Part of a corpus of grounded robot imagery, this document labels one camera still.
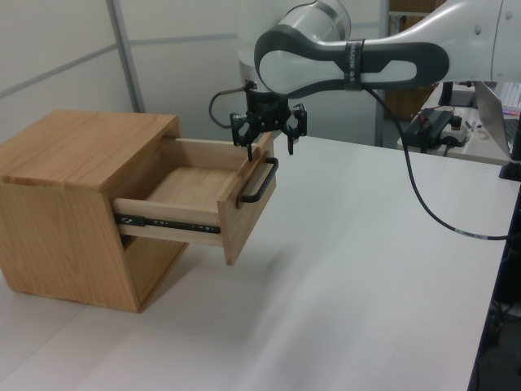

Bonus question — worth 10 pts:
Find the white keyboard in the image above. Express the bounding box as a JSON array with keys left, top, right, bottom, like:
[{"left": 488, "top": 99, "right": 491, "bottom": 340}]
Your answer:
[{"left": 498, "top": 81, "right": 521, "bottom": 112}]

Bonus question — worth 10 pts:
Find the wooden drawer with slot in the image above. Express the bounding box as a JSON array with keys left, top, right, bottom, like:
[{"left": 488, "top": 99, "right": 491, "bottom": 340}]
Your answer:
[{"left": 121, "top": 235, "right": 189, "bottom": 306}]

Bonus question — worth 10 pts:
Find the black velcro strap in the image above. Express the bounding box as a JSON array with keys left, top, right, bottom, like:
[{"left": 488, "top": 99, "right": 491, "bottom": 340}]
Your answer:
[{"left": 344, "top": 38, "right": 367, "bottom": 93}]

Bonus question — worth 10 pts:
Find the black drawer slide rail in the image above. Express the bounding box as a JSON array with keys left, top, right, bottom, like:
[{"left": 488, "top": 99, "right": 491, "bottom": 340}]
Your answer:
[{"left": 113, "top": 210, "right": 222, "bottom": 235}]

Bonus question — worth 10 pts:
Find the black drawer handle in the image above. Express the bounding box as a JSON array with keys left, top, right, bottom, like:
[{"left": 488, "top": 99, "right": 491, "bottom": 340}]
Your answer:
[{"left": 239, "top": 156, "right": 280, "bottom": 204}]

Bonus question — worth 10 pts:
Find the grey partition post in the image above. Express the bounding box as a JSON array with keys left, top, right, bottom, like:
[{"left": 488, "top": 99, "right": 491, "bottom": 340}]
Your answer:
[{"left": 108, "top": 0, "right": 147, "bottom": 113}]

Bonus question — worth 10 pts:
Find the emergency stop button box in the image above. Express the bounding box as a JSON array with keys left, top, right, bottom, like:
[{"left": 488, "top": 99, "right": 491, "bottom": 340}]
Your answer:
[{"left": 441, "top": 116, "right": 469, "bottom": 148}]

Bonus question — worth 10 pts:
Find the black clamp mount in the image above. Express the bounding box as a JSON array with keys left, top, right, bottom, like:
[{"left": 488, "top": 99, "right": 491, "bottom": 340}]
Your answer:
[{"left": 499, "top": 116, "right": 521, "bottom": 182}]

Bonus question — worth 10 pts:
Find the silver laptop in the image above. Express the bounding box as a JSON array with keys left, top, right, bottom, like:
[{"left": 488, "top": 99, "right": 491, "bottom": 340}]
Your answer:
[{"left": 473, "top": 80, "right": 521, "bottom": 159}]

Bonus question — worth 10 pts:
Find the wooden cabinet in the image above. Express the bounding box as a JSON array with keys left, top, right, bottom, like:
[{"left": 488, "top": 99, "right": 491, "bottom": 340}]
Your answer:
[{"left": 0, "top": 109, "right": 189, "bottom": 314}]

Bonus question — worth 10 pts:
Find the black electronics box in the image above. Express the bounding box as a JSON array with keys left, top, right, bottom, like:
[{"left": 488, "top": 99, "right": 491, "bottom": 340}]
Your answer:
[{"left": 402, "top": 108, "right": 455, "bottom": 147}]

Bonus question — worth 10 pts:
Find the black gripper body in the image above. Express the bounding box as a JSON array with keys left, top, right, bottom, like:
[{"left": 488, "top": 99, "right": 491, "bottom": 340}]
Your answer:
[{"left": 243, "top": 88, "right": 291, "bottom": 134}]

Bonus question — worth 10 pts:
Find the black monitor stand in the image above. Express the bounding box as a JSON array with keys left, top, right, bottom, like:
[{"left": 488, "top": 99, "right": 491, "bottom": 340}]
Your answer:
[{"left": 438, "top": 81, "right": 477, "bottom": 109}]

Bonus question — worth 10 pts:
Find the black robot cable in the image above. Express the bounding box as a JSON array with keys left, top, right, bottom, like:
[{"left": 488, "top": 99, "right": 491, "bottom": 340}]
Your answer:
[{"left": 208, "top": 81, "right": 512, "bottom": 241}]

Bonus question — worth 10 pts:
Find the wooden drawer with handle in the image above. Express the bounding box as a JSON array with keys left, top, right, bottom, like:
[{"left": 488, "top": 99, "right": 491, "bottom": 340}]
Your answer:
[{"left": 112, "top": 132, "right": 280, "bottom": 266}]

